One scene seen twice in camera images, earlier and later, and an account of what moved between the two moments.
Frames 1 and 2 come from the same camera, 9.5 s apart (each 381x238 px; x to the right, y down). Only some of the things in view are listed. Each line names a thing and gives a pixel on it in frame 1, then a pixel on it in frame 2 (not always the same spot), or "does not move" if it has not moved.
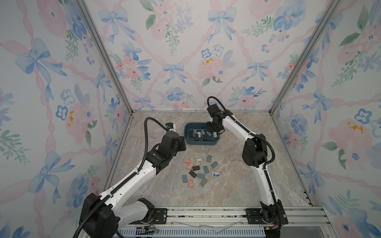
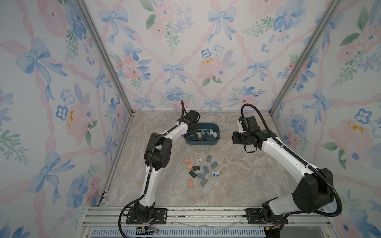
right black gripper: (211, 129) to (235, 138)
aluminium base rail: (230, 222) does not move
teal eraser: (214, 164) does not move
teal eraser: (200, 175) does not move
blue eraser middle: (206, 169) does not move
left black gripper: (182, 143) to (196, 129)
